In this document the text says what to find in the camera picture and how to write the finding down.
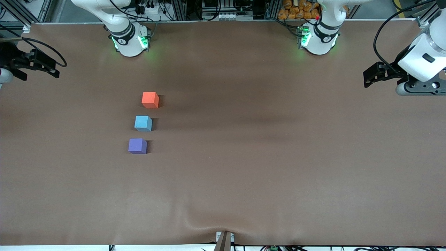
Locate light blue foam block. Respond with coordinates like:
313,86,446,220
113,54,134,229
134,115,153,132

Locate orange foam block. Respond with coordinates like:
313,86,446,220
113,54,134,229
141,92,160,109

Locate purple foam block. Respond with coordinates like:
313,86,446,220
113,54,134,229
128,138,147,154

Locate orange snack bag pile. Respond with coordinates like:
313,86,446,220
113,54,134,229
278,0,321,20

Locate white power strip with plugs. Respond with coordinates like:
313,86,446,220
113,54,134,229
137,2,175,21

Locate white terminal strip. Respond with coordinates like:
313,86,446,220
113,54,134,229
218,12,253,21

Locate brown table mat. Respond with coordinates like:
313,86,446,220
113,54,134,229
0,20,446,246

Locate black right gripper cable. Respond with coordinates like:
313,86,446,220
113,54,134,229
0,24,67,68

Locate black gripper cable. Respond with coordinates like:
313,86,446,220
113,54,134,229
373,0,438,77
0,24,67,68

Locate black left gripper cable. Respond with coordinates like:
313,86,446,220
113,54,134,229
373,0,438,77

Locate aluminium frame rail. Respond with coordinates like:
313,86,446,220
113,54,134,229
0,0,53,28

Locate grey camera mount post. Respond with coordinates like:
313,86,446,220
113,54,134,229
215,231,234,251

